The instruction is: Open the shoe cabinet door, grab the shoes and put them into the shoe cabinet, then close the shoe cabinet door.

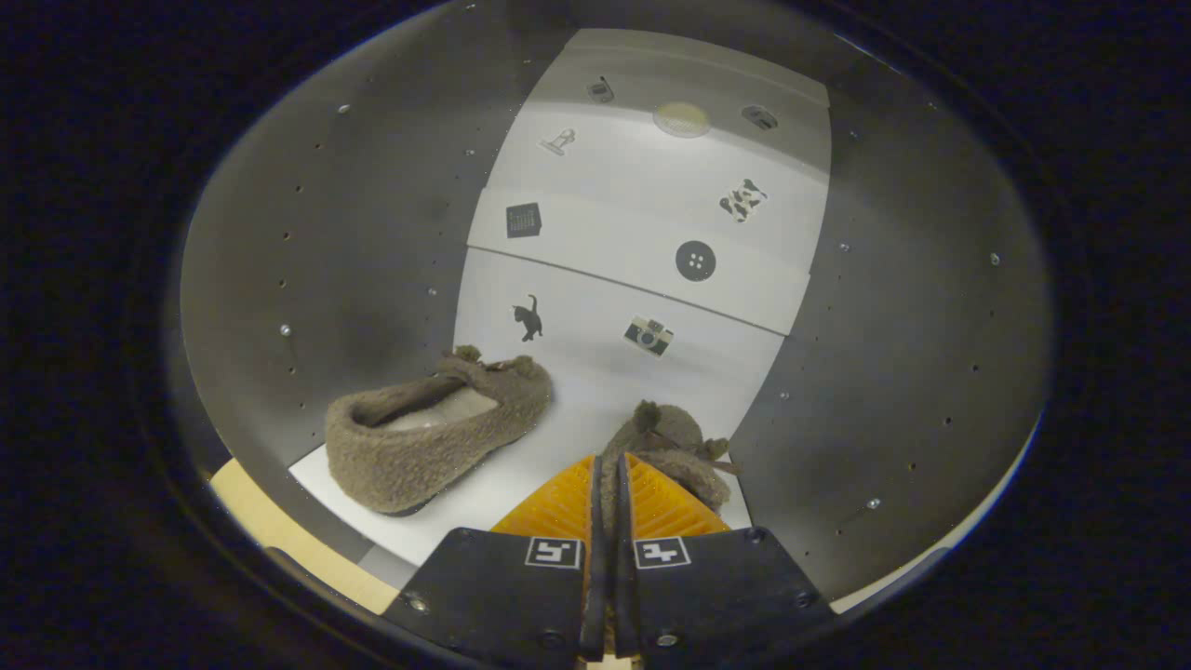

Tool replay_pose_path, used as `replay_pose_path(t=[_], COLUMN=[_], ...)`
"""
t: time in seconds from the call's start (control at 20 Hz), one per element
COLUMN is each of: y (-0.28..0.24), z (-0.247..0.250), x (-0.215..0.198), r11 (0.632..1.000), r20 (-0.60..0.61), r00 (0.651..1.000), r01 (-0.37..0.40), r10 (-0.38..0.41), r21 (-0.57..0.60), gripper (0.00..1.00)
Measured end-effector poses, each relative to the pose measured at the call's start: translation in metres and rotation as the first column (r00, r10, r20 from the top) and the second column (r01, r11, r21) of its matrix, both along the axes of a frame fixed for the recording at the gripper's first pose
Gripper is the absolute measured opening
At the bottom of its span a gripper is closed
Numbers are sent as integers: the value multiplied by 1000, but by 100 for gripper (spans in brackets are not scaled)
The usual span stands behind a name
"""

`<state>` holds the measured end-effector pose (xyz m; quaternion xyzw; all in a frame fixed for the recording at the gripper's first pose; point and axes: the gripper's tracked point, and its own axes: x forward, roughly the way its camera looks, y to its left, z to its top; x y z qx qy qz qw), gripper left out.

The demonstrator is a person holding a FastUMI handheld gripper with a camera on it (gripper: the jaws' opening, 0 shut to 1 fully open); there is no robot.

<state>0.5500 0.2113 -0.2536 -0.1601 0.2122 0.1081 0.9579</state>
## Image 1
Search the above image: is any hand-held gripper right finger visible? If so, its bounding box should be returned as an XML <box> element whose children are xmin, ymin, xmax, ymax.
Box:
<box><xmin>612</xmin><ymin>452</ymin><xmax>836</xmax><ymax>660</ymax></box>

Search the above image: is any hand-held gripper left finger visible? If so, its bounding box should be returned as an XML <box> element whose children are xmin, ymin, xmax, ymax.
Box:
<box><xmin>381</xmin><ymin>453</ymin><xmax>608</xmax><ymax>663</ymax></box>

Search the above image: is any brown fuzzy shoe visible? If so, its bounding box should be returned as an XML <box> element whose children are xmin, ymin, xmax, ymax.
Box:
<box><xmin>600</xmin><ymin>400</ymin><xmax>743</xmax><ymax>541</ymax></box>
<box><xmin>324</xmin><ymin>345</ymin><xmax>555</xmax><ymax>516</ymax></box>

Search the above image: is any grey shoe cabinet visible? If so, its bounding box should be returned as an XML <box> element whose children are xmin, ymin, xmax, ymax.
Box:
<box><xmin>175</xmin><ymin>0</ymin><xmax>1057</xmax><ymax>620</ymax></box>

